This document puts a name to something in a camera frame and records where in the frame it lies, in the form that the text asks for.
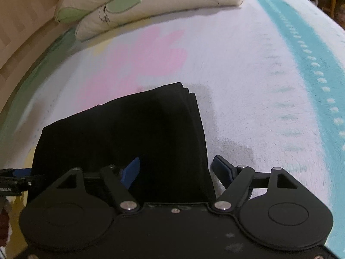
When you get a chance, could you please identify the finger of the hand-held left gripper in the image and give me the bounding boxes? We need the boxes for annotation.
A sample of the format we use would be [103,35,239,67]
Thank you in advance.
[0,168,45,185]

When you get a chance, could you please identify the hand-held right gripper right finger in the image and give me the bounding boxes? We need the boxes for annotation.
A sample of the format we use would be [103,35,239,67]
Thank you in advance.
[212,155,300,213]

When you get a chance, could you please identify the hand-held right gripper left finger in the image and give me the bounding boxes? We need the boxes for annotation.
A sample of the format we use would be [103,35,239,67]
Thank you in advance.
[55,156,141,213]

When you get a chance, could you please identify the black pants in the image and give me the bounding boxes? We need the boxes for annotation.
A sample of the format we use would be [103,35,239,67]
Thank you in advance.
[27,82,216,203]

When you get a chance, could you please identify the wooden bed side panel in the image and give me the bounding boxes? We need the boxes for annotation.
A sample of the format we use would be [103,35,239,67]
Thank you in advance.
[0,0,71,114]

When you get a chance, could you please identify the folded leaf print quilt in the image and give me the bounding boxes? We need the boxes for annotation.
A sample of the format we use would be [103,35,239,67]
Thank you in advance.
[54,0,246,43]

